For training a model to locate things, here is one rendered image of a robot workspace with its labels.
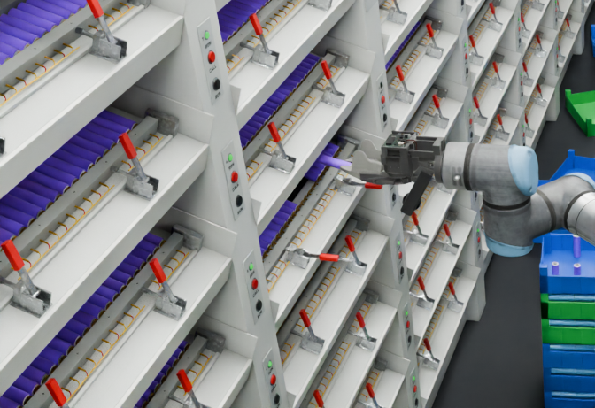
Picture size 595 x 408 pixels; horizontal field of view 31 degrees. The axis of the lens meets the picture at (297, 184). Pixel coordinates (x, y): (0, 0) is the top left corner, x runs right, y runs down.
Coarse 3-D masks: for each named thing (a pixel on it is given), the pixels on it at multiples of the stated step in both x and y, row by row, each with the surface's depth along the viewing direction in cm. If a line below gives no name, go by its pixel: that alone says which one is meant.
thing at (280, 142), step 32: (320, 64) 216; (352, 64) 222; (288, 96) 205; (320, 96) 209; (352, 96) 213; (256, 128) 194; (288, 128) 199; (320, 128) 201; (256, 160) 189; (288, 160) 189; (256, 192) 181; (288, 192) 188; (256, 224) 174
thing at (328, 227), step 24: (336, 144) 231; (360, 144) 231; (312, 192) 217; (336, 192) 218; (360, 192) 223; (336, 216) 212; (312, 240) 204; (288, 264) 197; (312, 264) 198; (288, 288) 192; (288, 312) 192
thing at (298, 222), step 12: (348, 144) 229; (348, 156) 226; (336, 168) 221; (324, 180) 217; (324, 192) 215; (312, 204) 209; (300, 216) 206; (288, 228) 202; (300, 228) 205; (288, 240) 199; (276, 252) 195; (264, 264) 192; (276, 264) 195; (276, 276) 192
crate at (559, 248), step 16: (544, 240) 285; (560, 240) 287; (544, 256) 285; (560, 256) 286; (592, 256) 284; (544, 272) 270; (560, 272) 280; (592, 272) 278; (544, 288) 272; (560, 288) 271; (576, 288) 270; (592, 288) 269
